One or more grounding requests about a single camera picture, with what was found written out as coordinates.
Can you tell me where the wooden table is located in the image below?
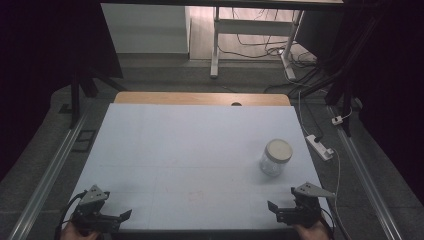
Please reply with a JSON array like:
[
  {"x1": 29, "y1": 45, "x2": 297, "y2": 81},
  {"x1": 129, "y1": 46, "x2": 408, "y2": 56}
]
[{"x1": 113, "y1": 91, "x2": 292, "y2": 107}]

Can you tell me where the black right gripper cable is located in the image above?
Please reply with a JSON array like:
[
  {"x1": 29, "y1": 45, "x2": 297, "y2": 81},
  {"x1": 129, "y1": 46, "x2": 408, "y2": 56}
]
[{"x1": 320, "y1": 205, "x2": 352, "y2": 240}]

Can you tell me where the clear glass jar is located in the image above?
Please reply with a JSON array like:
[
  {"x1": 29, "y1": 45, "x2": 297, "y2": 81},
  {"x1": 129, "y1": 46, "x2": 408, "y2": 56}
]
[{"x1": 259, "y1": 146, "x2": 292, "y2": 178}]

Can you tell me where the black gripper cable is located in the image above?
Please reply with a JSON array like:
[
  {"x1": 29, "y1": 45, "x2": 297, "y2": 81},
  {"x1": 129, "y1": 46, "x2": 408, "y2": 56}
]
[
  {"x1": 54, "y1": 191, "x2": 87, "y2": 240},
  {"x1": 320, "y1": 205, "x2": 352, "y2": 240}
]

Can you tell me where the aluminium floor rail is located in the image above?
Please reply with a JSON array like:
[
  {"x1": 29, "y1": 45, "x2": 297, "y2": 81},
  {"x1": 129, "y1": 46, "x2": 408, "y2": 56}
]
[
  {"x1": 328, "y1": 105, "x2": 405, "y2": 240},
  {"x1": 8, "y1": 109, "x2": 89, "y2": 240}
]

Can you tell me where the thin white cable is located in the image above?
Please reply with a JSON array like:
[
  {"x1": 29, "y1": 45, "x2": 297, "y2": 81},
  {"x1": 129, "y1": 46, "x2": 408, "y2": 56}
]
[{"x1": 330, "y1": 148, "x2": 342, "y2": 209}]

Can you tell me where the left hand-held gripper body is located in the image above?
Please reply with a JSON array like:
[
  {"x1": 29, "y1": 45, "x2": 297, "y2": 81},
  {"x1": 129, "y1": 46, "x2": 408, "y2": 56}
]
[{"x1": 70, "y1": 184, "x2": 122, "y2": 234}]

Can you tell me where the person's right hand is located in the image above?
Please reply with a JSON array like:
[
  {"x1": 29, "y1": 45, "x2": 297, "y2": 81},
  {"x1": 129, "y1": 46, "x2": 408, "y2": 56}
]
[{"x1": 293, "y1": 219, "x2": 334, "y2": 240}]

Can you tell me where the black tripod stand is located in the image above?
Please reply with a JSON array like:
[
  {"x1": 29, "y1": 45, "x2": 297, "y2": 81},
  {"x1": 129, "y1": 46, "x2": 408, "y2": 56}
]
[{"x1": 68, "y1": 64, "x2": 128, "y2": 130}]

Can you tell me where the cream round jar lid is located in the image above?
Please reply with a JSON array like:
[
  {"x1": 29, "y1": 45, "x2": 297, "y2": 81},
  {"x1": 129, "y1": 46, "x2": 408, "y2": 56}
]
[{"x1": 264, "y1": 138, "x2": 294, "y2": 164}]

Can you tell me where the white power strip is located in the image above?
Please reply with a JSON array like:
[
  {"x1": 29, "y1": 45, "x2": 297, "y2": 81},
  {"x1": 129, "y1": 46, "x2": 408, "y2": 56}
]
[{"x1": 305, "y1": 134, "x2": 335, "y2": 162}]

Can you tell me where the person's left hand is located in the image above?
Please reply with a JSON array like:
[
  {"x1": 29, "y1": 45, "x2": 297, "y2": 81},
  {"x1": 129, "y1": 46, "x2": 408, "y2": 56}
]
[{"x1": 59, "y1": 221, "x2": 101, "y2": 240}]

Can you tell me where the black flat floor bracket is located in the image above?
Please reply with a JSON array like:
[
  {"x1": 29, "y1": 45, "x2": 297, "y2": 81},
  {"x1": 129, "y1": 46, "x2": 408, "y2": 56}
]
[{"x1": 71, "y1": 129, "x2": 98, "y2": 154}]

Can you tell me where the black metal stand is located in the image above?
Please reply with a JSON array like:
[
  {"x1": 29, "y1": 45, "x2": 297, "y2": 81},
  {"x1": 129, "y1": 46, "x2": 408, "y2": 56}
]
[{"x1": 289, "y1": 13, "x2": 384, "y2": 138}]

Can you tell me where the dark curtain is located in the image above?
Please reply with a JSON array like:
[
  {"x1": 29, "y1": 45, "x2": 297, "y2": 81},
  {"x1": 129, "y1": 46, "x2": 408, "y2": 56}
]
[
  {"x1": 0, "y1": 0, "x2": 123, "y2": 183},
  {"x1": 343, "y1": 0, "x2": 424, "y2": 205}
]

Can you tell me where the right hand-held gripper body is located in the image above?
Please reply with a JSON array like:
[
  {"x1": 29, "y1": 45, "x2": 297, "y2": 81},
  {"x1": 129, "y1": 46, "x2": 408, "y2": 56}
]
[{"x1": 275, "y1": 181, "x2": 336, "y2": 230}]

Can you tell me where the white-legged desk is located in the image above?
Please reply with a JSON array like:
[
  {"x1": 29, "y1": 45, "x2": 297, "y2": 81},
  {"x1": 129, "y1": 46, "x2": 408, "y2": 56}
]
[{"x1": 99, "y1": 0, "x2": 345, "y2": 81}]

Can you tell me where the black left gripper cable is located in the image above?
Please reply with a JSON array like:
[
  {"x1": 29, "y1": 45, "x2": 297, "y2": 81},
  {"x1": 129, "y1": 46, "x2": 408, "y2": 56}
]
[{"x1": 54, "y1": 191, "x2": 87, "y2": 240}]

